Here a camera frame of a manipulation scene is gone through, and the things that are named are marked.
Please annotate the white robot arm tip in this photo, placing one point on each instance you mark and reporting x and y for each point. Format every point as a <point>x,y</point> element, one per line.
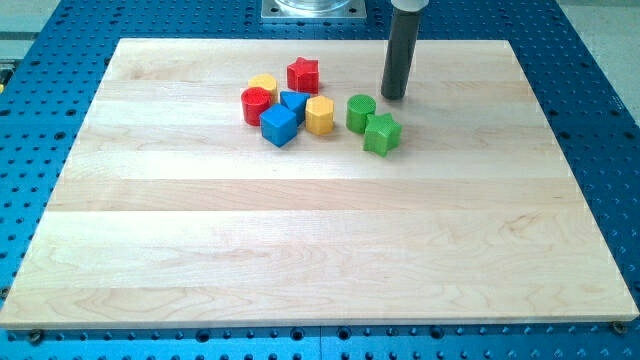
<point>410,5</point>

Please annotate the green star block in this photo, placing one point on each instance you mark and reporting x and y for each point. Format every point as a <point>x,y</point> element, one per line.
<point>382,134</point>

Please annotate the red star block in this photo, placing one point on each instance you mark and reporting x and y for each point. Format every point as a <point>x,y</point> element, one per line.
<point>303,75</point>

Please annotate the blue cube block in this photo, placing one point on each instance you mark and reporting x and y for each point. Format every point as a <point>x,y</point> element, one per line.
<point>278,125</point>

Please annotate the yellow hexagon block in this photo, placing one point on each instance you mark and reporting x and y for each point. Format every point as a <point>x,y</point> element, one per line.
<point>319,115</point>

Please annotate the blue triangle block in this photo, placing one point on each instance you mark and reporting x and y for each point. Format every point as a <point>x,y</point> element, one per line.
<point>295,102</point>

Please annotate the green cylinder block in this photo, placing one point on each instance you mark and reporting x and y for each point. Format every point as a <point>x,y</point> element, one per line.
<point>359,107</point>

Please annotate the red cylinder block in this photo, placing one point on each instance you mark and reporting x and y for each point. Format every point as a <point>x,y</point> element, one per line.
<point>255,100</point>

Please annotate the yellow cylinder block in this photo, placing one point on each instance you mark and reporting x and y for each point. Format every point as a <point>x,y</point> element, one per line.
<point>267,82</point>

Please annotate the light wooden board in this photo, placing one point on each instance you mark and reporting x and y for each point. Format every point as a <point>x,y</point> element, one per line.
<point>172,212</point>

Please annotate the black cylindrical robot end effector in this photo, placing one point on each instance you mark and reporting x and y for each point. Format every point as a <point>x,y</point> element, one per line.
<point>399,54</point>

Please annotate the left board clamp screw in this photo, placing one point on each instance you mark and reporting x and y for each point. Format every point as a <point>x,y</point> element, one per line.
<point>35,336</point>

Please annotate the board clamp screw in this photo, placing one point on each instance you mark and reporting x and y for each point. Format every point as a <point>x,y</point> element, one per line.
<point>35,336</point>
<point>618,328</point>

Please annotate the right board clamp screw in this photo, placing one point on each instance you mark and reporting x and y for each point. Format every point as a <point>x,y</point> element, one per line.
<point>618,328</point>

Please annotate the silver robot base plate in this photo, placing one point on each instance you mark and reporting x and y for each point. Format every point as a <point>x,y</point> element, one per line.
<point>313,9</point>

